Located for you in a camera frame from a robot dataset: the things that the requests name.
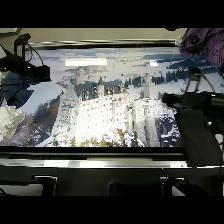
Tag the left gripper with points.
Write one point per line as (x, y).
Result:
(42, 73)

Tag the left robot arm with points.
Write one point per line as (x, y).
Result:
(16, 66)

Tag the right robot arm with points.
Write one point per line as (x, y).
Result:
(200, 100)

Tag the blue garment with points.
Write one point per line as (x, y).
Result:
(16, 90)

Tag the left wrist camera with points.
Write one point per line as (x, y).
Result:
(22, 39)

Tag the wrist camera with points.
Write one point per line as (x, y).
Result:
(22, 39)
(196, 73)

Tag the silver frame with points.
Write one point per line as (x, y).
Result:
(100, 163)

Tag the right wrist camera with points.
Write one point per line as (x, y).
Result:
(196, 73)

